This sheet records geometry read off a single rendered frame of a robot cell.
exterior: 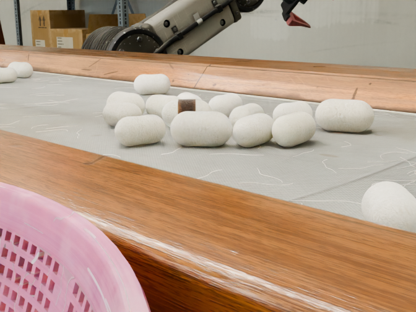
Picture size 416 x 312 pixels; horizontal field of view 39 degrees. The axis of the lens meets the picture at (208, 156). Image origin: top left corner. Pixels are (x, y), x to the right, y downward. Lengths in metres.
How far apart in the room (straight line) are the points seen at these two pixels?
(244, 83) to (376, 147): 0.25
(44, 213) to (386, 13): 2.51
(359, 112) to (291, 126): 0.06
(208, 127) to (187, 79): 0.30
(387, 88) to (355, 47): 2.20
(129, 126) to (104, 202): 0.18
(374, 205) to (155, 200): 0.08
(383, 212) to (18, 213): 0.12
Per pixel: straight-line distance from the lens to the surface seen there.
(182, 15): 1.14
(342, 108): 0.40
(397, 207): 0.21
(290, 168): 0.31
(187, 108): 0.40
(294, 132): 0.35
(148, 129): 0.36
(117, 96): 0.45
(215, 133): 0.34
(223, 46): 3.18
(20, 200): 0.17
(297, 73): 0.56
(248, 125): 0.34
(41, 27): 3.81
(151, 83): 0.58
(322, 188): 0.28
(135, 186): 0.19
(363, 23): 2.68
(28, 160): 0.23
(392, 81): 0.52
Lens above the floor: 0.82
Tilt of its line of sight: 14 degrees down
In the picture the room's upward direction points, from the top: straight up
